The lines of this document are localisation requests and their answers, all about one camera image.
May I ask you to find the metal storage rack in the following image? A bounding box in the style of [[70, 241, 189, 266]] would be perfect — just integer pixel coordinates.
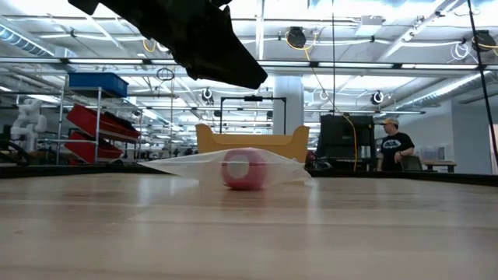
[[55, 73, 144, 166]]

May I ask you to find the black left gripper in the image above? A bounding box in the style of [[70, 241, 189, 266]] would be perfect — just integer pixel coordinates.
[[68, 0, 269, 90]]

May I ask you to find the thin black vertical pole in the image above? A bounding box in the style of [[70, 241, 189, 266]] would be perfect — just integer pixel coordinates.
[[331, 0, 336, 116]]

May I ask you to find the hanging yellow cable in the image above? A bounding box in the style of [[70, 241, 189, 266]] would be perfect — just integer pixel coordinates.
[[285, 33, 359, 172]]

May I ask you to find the clear plastic zip bag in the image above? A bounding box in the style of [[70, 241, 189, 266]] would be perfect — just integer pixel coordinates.
[[138, 146, 313, 188]]

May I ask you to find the black equipment box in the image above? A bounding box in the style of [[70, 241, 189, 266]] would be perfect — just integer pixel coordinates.
[[315, 114, 377, 171]]

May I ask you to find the person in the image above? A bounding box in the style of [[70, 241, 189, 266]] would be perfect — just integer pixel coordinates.
[[375, 116, 416, 173]]

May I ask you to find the red elastic bandage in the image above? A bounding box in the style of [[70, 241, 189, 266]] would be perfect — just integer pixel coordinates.
[[220, 147, 269, 191]]

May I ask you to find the long ceiling light strip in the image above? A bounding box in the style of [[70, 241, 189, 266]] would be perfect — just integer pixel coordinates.
[[0, 56, 498, 72]]

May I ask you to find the brown wooden table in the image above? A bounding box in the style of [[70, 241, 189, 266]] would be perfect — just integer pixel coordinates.
[[423, 160, 458, 173]]

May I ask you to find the blue plastic crate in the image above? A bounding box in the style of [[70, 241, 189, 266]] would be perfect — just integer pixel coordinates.
[[68, 72, 129, 99]]

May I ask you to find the yellow plastic bin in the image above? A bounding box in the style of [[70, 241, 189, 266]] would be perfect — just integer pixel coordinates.
[[195, 123, 310, 164]]

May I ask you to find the red plastic bin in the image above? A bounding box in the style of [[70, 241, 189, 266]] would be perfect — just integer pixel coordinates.
[[64, 131, 125, 165], [65, 103, 142, 140]]

